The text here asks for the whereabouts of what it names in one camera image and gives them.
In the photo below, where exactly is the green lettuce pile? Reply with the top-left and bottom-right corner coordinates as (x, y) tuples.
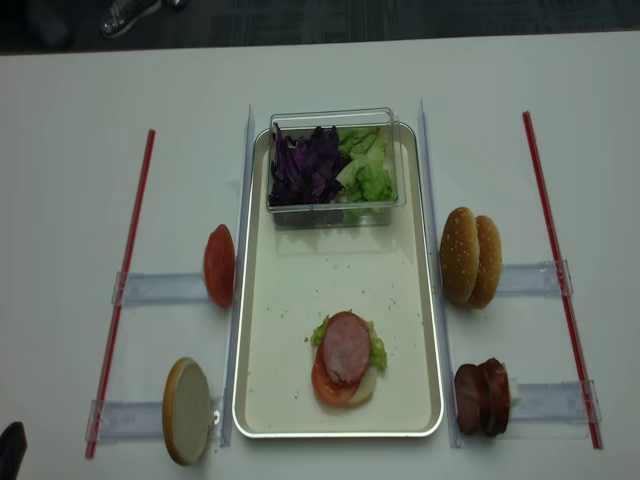
(336, 127), (395, 203)

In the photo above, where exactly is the upright tomato slice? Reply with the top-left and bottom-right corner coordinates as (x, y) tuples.
(203, 224), (235, 308)

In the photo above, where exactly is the lettuce leaf on stack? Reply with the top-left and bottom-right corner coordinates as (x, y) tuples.
(310, 313), (388, 373)

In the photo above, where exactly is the tomato slice on stack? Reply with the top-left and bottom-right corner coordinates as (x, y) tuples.
(311, 356), (377, 407)

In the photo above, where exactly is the dark meat slice front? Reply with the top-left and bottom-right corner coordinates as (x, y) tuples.
(454, 364), (489, 435)

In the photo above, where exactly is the dark meat slice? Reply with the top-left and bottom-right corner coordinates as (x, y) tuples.
(479, 358), (511, 437)
(454, 364), (489, 435)

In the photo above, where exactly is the dark meat slice rear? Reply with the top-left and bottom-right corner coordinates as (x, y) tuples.
(479, 358), (511, 437)

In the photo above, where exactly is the white cheese piece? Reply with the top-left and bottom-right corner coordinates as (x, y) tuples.
(507, 374), (521, 413)

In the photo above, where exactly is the white rectangular serving tray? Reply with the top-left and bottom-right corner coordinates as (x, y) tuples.
(233, 125), (443, 438)

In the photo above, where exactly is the shredded purple cabbage pile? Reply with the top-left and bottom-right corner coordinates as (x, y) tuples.
(269, 124), (345, 206)

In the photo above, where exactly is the clear plastic salad container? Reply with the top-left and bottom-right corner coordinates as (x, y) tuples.
(266, 107), (405, 230)

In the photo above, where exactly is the pink ham slice on stack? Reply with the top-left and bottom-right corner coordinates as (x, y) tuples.
(319, 311), (371, 387)

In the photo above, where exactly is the sesame bun front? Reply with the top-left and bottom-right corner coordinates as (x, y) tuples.
(439, 207), (480, 304)

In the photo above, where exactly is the sesame bun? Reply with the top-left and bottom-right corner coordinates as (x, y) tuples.
(467, 215), (503, 309)
(439, 207), (480, 304)

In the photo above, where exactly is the bottom bun on tray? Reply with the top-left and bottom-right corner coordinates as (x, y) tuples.
(309, 319), (379, 406)

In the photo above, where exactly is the sesame bun rear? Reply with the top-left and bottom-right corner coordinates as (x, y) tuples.
(467, 215), (503, 309)

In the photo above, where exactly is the clear holder upper left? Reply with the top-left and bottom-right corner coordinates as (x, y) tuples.
(112, 272), (209, 307)

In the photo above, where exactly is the clear holder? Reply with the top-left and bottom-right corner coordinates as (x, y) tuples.
(496, 260), (573, 297)
(112, 272), (209, 307)
(84, 396), (225, 444)
(510, 381), (601, 423)

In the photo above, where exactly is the upright bun half white face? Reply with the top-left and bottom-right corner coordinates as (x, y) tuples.
(162, 357), (211, 466)

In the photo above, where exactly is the clear holder upper right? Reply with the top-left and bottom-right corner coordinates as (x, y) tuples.
(496, 260), (573, 297)

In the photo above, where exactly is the clear holder lower left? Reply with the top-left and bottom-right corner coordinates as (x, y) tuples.
(84, 396), (225, 444)

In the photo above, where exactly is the clear holder lower right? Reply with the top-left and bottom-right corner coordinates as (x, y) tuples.
(510, 381), (601, 423)

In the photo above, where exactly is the silver sneaker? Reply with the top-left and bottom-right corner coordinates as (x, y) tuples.
(100, 0), (162, 39)

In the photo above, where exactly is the black object at corner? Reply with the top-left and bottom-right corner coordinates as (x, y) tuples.
(0, 421), (27, 480)

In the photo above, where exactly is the left red rail strip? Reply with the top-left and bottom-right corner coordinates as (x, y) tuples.
(85, 129), (156, 460)

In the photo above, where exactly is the red rail strip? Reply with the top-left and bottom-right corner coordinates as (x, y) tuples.
(522, 111), (604, 450)
(85, 129), (156, 460)

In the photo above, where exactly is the right red rail strip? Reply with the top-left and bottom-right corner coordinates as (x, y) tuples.
(522, 111), (604, 450)

